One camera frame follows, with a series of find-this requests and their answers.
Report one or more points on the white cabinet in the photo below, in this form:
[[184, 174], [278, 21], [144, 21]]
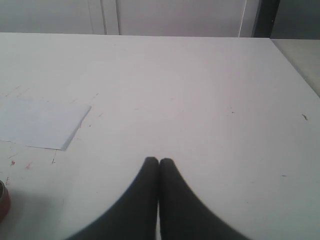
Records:
[[186, 18]]

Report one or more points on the grey adjacent table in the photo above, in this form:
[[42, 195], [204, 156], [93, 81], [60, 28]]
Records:
[[304, 56]]

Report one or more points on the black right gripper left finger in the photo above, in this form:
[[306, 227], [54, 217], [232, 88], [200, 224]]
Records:
[[134, 215]]

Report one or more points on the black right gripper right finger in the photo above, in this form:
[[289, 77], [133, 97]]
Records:
[[182, 215]]

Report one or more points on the white paper sheet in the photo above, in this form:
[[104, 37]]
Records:
[[39, 123]]

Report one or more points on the dark vertical post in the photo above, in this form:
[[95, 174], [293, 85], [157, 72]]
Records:
[[265, 18]]

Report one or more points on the red ink paste tin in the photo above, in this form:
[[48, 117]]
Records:
[[5, 201]]

